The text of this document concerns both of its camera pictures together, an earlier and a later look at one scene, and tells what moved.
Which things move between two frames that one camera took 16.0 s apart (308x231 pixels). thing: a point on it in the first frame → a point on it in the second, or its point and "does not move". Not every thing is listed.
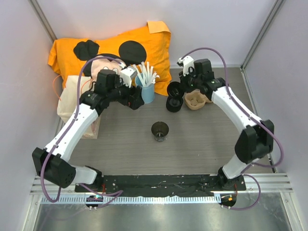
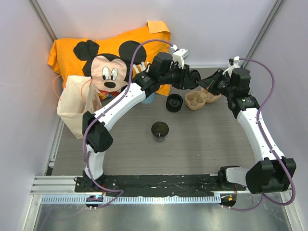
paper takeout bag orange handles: x=67 y=98 does not move
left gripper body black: x=126 y=98 → x=178 y=76
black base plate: x=171 y=185 does not move
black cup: x=160 y=130 does not move
